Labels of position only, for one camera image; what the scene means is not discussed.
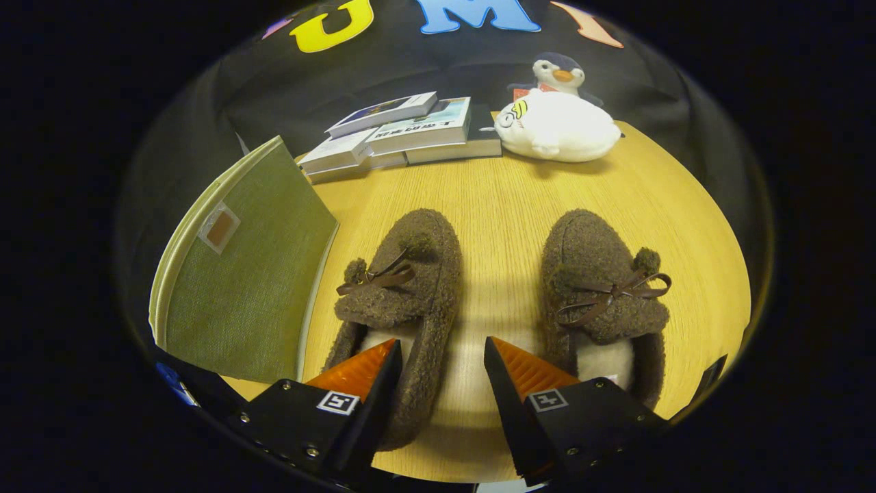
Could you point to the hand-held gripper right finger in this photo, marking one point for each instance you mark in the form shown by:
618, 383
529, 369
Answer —
510, 411

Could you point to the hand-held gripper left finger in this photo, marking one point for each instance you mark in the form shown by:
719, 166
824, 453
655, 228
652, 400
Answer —
373, 411

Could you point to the brown fuzzy shoe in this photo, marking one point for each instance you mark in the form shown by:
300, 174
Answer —
417, 274
588, 260

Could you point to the green fabric storage box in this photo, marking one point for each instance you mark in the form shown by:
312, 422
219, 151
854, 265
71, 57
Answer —
253, 274

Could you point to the white book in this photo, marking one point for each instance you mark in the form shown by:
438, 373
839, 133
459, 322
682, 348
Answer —
335, 154
369, 166

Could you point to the white round plush toy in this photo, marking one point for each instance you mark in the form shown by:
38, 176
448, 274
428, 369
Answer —
561, 130

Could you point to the teal cover book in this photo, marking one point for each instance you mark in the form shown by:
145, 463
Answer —
424, 130

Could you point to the blue cover book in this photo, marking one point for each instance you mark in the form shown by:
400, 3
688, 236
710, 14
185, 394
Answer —
383, 113

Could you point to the penguin plush toy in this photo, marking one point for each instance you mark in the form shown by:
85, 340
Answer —
558, 68

